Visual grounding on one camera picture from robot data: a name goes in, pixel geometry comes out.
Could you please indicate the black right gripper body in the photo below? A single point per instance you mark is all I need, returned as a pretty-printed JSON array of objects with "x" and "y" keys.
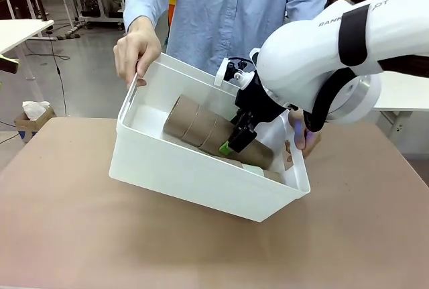
[{"x": 259, "y": 103}]

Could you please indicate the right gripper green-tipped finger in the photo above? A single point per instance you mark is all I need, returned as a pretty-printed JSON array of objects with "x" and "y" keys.
[
  {"x": 238, "y": 119},
  {"x": 243, "y": 139}
]

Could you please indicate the pale green cup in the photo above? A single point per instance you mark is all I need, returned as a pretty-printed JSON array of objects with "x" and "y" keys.
[{"x": 253, "y": 170}]

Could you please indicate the white plastic basket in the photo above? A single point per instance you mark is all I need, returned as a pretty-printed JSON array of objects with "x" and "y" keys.
[{"x": 187, "y": 175}]

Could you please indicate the person's right forearm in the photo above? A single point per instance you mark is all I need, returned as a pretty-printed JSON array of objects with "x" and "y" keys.
[{"x": 147, "y": 4}]

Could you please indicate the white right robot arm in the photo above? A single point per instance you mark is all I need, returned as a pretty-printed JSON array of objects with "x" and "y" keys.
[{"x": 301, "y": 57}]

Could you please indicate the person's left hand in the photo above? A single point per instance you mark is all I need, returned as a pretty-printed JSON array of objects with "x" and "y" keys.
[{"x": 300, "y": 136}]

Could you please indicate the person's right hand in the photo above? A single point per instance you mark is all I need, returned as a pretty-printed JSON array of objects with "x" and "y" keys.
[{"x": 137, "y": 51}]

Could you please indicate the white side table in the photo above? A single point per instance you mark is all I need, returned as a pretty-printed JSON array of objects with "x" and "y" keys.
[{"x": 16, "y": 32}]

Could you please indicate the white crumpled tissue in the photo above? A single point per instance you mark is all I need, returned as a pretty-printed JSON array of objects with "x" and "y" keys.
[{"x": 33, "y": 108}]

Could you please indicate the cardboard box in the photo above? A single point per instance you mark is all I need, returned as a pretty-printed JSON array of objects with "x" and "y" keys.
[{"x": 33, "y": 124}]

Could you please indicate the person in blue shirt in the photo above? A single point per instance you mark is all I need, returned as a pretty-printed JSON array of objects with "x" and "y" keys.
[{"x": 234, "y": 10}]

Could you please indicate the white table with rounded corner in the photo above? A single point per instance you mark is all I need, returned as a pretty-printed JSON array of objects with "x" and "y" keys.
[{"x": 402, "y": 94}]

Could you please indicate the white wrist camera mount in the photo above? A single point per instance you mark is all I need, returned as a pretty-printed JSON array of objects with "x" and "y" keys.
[{"x": 231, "y": 71}]

